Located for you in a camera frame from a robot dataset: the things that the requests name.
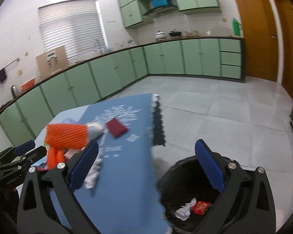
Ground black wok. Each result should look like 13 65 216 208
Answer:
169 30 182 38

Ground green thermos bottle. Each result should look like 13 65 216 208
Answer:
232 18 242 36

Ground green lower kitchen cabinets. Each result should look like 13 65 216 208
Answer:
0 37 246 146

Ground brown wooden door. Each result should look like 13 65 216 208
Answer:
236 0 279 82
274 0 293 99

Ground white window blinds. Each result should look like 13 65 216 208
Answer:
38 0 108 59

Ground brown cardboard box on counter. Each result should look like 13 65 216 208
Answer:
36 46 69 79

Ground dark hanging towel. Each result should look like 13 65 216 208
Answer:
0 68 7 84

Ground white tissue in bin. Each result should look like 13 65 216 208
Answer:
175 198 197 221

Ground black trash bin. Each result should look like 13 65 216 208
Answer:
157 156 220 233

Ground orange foam fruit net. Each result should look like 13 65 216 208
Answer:
45 124 88 149

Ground red plastic basin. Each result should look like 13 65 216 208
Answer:
21 78 35 92

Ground dark red small packet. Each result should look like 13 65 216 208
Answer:
106 118 129 139

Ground range hood with blue box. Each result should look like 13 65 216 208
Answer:
141 0 178 18

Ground white tissue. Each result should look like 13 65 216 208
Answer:
83 156 103 189
175 198 197 221

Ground white cooking pot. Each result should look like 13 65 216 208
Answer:
155 31 166 41

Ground red packet in bin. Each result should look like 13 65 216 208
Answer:
192 201 212 215

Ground white plastic bottle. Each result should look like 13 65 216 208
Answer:
86 123 105 140

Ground blue patterned tablecloth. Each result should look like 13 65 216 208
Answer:
52 94 170 233

